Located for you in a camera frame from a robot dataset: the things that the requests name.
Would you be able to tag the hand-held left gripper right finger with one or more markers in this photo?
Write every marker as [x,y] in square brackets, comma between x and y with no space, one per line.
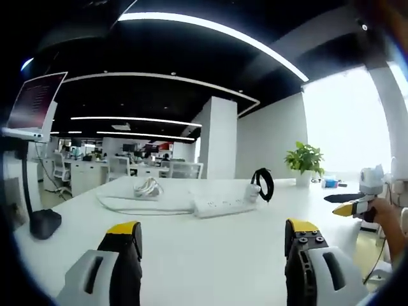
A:
[299,274]

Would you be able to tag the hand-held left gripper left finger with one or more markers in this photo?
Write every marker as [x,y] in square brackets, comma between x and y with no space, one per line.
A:
[124,271]

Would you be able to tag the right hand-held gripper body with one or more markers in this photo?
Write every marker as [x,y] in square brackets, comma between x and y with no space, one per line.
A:
[369,180]

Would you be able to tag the white charger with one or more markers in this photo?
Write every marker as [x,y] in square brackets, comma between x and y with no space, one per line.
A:
[252,192]

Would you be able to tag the white power strip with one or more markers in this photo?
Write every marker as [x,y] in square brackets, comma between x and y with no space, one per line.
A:
[220,205]

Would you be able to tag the white desk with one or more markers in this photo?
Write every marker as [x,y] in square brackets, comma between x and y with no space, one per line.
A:
[191,248]

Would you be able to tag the long ceiling light strip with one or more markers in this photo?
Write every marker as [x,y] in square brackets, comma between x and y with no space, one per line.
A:
[137,120]
[145,135]
[223,30]

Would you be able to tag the person's right hand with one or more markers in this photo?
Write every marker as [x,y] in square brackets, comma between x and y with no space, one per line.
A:
[384,212]

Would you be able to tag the blue tissue box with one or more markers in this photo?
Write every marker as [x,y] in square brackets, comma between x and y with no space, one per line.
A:
[330,183]

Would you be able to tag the green plant in white pot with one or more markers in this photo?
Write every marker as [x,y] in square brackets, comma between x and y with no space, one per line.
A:
[303,178]

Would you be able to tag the white office chair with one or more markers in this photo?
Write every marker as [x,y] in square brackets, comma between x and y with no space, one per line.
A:
[186,170]
[119,167]
[60,170]

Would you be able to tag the row of white office desks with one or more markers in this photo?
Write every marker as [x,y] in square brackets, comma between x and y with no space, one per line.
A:
[86,172]

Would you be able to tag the round ceiling sensor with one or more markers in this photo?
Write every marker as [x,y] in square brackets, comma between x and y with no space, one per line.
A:
[363,27]

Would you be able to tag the open silver laptop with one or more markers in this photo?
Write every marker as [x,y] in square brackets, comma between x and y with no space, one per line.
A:
[35,99]

